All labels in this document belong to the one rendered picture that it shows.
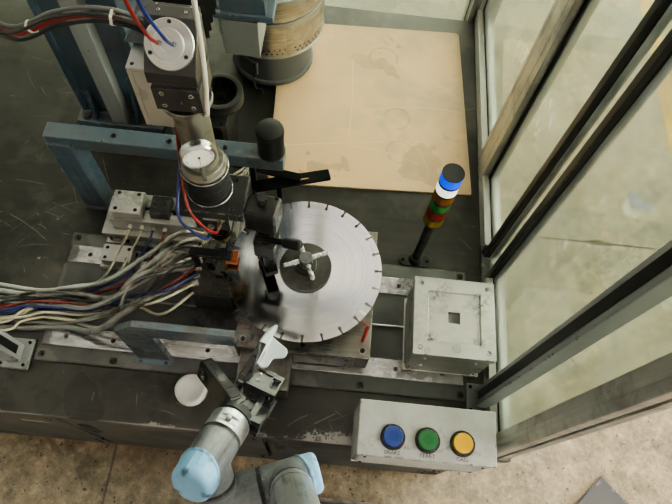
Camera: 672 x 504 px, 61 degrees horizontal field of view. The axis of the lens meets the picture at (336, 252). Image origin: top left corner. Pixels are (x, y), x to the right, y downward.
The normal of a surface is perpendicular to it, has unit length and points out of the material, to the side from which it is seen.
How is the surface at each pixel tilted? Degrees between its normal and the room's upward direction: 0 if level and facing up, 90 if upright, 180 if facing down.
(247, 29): 90
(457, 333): 0
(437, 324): 0
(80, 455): 0
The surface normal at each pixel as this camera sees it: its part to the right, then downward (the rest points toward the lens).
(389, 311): 0.06, -0.43
